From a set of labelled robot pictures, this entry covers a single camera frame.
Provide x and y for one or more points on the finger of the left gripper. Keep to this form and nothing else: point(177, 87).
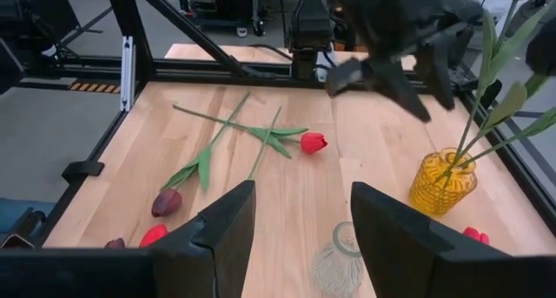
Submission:
point(436, 76)
point(399, 91)

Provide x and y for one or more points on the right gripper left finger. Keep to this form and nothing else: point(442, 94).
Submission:
point(217, 254)

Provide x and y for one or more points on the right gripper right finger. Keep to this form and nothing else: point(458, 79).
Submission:
point(391, 254)

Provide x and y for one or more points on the red artificial tulip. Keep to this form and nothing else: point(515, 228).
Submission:
point(475, 236)
point(313, 142)
point(154, 235)

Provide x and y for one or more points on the maroon artificial tulip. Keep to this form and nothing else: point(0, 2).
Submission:
point(115, 243)
point(166, 202)

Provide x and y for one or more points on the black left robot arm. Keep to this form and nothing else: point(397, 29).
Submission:
point(310, 20)

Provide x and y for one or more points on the clear glass vase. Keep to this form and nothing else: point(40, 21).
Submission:
point(336, 267)

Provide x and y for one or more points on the yellow glass vase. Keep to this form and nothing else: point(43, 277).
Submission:
point(434, 189)

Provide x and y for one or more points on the black equipment cart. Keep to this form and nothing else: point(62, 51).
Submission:
point(226, 4)

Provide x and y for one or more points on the blue bin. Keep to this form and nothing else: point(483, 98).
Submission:
point(13, 211)

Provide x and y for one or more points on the black frame clamp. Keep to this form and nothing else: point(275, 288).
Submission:
point(82, 170)

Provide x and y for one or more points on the silver aluminium bracket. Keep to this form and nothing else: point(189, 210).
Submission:
point(127, 72)

